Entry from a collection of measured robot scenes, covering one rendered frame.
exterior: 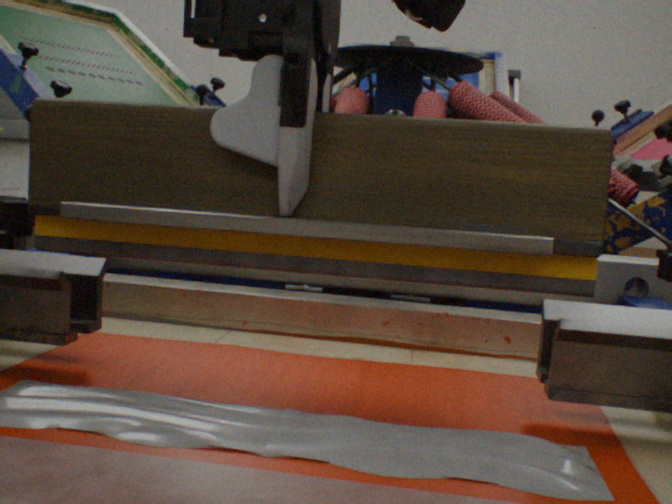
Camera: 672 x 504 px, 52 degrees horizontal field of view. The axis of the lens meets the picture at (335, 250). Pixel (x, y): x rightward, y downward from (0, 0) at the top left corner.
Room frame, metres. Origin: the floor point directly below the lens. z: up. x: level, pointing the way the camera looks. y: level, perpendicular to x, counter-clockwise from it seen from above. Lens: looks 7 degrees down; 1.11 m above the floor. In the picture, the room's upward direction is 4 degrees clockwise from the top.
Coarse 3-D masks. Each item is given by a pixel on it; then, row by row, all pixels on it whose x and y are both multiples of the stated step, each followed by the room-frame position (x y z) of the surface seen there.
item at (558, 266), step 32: (64, 224) 0.45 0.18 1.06; (96, 224) 0.45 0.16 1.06; (128, 224) 0.44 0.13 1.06; (320, 256) 0.43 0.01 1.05; (352, 256) 0.42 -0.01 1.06; (384, 256) 0.42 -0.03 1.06; (416, 256) 0.42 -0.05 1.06; (448, 256) 0.42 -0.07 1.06; (480, 256) 0.41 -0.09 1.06; (512, 256) 0.41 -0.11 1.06; (544, 256) 0.41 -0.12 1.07; (576, 256) 0.41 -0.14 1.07
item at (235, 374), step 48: (96, 336) 0.56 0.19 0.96; (0, 384) 0.43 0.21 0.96; (96, 384) 0.45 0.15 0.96; (144, 384) 0.45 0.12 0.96; (192, 384) 0.46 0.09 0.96; (240, 384) 0.47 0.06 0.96; (288, 384) 0.47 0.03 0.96; (0, 432) 0.36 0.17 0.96; (48, 432) 0.36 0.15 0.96; (0, 480) 0.30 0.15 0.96; (48, 480) 0.31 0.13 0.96; (96, 480) 0.31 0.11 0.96; (144, 480) 0.31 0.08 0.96; (192, 480) 0.32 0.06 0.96; (240, 480) 0.32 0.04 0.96
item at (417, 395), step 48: (336, 384) 0.48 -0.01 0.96; (384, 384) 0.49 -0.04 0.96; (432, 384) 0.50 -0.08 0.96; (480, 384) 0.50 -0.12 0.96; (528, 384) 0.51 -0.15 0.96; (528, 432) 0.41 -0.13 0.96; (576, 432) 0.42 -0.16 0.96; (288, 480) 0.32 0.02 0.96; (336, 480) 0.33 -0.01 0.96; (384, 480) 0.33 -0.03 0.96; (432, 480) 0.34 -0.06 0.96; (624, 480) 0.35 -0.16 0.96
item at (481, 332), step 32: (128, 288) 0.63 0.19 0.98; (160, 288) 0.62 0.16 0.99; (192, 288) 0.62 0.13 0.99; (224, 288) 0.63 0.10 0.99; (256, 288) 0.64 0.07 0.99; (160, 320) 0.62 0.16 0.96; (192, 320) 0.62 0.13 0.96; (224, 320) 0.62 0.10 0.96; (256, 320) 0.61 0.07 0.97; (288, 320) 0.61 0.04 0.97; (320, 320) 0.60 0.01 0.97; (352, 320) 0.60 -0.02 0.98; (384, 320) 0.60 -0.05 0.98; (416, 320) 0.59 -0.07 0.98; (448, 320) 0.59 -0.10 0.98; (480, 320) 0.59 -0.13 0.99; (512, 320) 0.58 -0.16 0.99; (448, 352) 0.59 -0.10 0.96; (480, 352) 0.59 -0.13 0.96; (512, 352) 0.58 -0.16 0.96
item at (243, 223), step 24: (72, 216) 0.42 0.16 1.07; (96, 216) 0.42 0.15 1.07; (120, 216) 0.42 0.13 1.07; (144, 216) 0.42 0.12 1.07; (168, 216) 0.42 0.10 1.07; (192, 216) 0.41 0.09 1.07; (216, 216) 0.41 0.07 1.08; (240, 216) 0.41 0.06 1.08; (264, 216) 0.41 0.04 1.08; (360, 240) 0.40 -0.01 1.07; (384, 240) 0.40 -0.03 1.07; (408, 240) 0.40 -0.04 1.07; (432, 240) 0.40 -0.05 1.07; (456, 240) 0.39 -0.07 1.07; (480, 240) 0.39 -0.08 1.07; (504, 240) 0.39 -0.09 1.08; (528, 240) 0.39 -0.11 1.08; (552, 240) 0.39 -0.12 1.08
